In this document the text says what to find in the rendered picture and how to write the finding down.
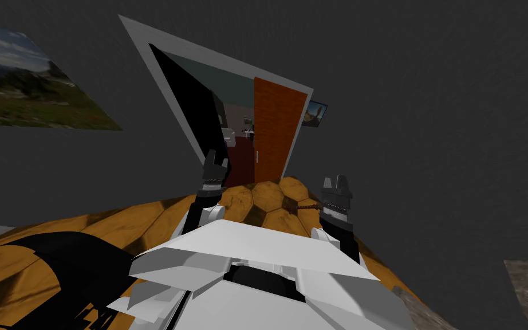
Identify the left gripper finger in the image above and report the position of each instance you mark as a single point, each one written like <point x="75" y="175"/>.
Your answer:
<point x="210" y="158"/>
<point x="223" y="165"/>

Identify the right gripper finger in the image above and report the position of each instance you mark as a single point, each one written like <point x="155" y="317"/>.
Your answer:
<point x="342" y="183"/>
<point x="327" y="184"/>

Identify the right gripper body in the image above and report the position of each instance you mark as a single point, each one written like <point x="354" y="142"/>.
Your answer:
<point x="336" y="200"/>

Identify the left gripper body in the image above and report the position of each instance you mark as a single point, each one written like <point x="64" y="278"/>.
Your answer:
<point x="213" y="174"/>

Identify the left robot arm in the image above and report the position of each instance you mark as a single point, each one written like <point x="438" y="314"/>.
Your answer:
<point x="196" y="211"/>

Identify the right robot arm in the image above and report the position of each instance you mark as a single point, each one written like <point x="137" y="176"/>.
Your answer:
<point x="343" y="233"/>

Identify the red-brown wooden door leaf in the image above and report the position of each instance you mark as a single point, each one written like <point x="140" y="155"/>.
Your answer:
<point x="277" y="128"/>

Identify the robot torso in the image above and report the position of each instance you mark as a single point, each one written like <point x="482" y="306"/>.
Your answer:
<point x="264" y="256"/>

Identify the small framed wall picture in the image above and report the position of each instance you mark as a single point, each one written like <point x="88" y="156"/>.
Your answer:
<point x="314" y="113"/>

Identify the large landscape wall picture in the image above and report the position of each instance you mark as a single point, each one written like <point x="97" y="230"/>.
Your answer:
<point x="21" y="87"/>

